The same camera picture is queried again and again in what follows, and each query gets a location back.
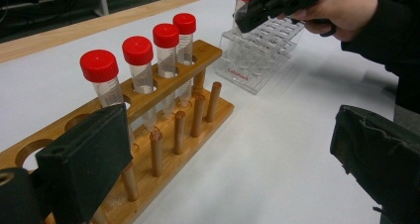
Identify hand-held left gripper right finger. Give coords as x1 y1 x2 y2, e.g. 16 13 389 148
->
330 104 420 224

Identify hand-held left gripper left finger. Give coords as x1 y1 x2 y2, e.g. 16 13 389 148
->
34 103 134 224

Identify clear plastic test tube rack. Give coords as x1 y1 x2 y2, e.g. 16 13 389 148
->
215 15 305 95

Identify wooden test tube rack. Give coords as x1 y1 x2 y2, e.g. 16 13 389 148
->
0 40 236 224

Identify white table mat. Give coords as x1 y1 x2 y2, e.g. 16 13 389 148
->
0 0 400 224

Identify white metal stand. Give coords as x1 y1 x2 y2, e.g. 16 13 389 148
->
93 0 111 17

